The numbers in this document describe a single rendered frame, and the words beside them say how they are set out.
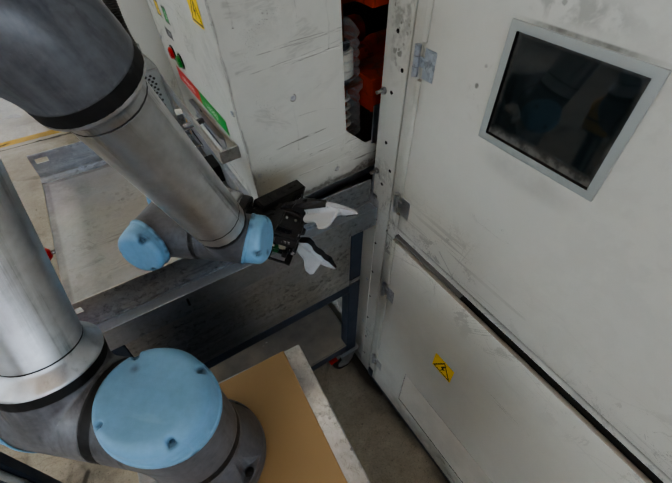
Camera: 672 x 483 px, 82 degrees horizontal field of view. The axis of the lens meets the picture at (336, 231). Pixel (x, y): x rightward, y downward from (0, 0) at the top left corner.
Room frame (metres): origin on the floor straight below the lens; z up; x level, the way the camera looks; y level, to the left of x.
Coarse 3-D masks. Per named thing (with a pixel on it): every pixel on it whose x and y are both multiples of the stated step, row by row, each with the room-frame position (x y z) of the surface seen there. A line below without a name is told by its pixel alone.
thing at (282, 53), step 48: (240, 0) 0.63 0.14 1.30; (288, 0) 0.68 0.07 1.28; (336, 0) 0.72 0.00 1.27; (240, 48) 0.63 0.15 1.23; (288, 48) 0.67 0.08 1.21; (336, 48) 0.72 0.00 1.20; (240, 96) 0.62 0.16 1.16; (288, 96) 0.67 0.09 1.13; (336, 96) 0.72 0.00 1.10; (288, 144) 0.66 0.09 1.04; (336, 144) 0.72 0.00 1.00
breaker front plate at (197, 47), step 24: (168, 0) 0.81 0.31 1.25; (168, 24) 0.88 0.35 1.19; (192, 24) 0.71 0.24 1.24; (192, 48) 0.76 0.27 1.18; (216, 48) 0.62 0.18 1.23; (192, 72) 0.82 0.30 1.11; (216, 72) 0.65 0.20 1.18; (192, 96) 0.90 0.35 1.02; (216, 96) 0.70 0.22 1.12; (216, 144) 0.82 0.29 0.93; (240, 144) 0.64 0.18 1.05; (240, 168) 0.68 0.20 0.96
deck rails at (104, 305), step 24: (72, 144) 0.89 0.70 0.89; (48, 168) 0.85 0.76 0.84; (72, 168) 0.87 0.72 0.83; (360, 192) 0.72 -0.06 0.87; (168, 264) 0.48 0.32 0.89; (192, 264) 0.50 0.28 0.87; (216, 264) 0.52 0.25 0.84; (120, 288) 0.43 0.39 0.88; (144, 288) 0.45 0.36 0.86; (168, 288) 0.47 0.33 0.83; (96, 312) 0.40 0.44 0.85; (120, 312) 0.41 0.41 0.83
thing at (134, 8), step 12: (120, 0) 1.19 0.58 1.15; (132, 0) 1.19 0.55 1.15; (144, 0) 1.20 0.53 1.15; (132, 12) 1.19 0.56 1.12; (144, 12) 1.20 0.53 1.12; (132, 24) 1.19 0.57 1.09; (144, 24) 1.20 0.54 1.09; (132, 36) 1.19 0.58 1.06; (144, 36) 1.19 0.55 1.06; (156, 36) 1.20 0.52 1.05; (144, 48) 1.19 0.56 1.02; (156, 48) 1.20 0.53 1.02; (156, 60) 1.20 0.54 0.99; (168, 60) 1.21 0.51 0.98; (168, 72) 1.20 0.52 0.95; (168, 84) 1.20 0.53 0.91; (180, 96) 1.21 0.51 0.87
